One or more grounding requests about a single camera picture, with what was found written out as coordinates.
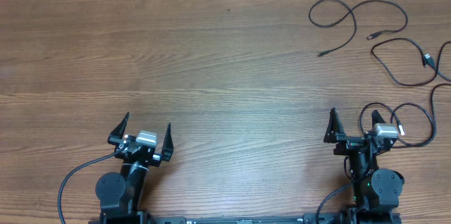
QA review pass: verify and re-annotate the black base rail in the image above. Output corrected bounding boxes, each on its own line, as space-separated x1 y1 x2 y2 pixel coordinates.
87 211 402 224

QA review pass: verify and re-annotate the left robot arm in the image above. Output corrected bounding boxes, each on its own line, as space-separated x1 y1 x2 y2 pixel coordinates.
95 113 174 224

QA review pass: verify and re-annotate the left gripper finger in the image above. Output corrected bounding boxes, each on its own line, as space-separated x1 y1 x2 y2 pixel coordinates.
161 123 174 161
108 112 130 143

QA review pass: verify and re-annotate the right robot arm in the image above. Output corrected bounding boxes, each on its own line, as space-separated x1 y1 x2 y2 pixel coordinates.
315 108 404 224

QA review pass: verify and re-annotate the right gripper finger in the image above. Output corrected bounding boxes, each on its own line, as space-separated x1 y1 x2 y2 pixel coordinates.
323 107 346 143
371 110 385 125

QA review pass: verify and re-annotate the black USB cable long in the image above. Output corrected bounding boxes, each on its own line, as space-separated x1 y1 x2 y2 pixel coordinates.
307 0 409 57

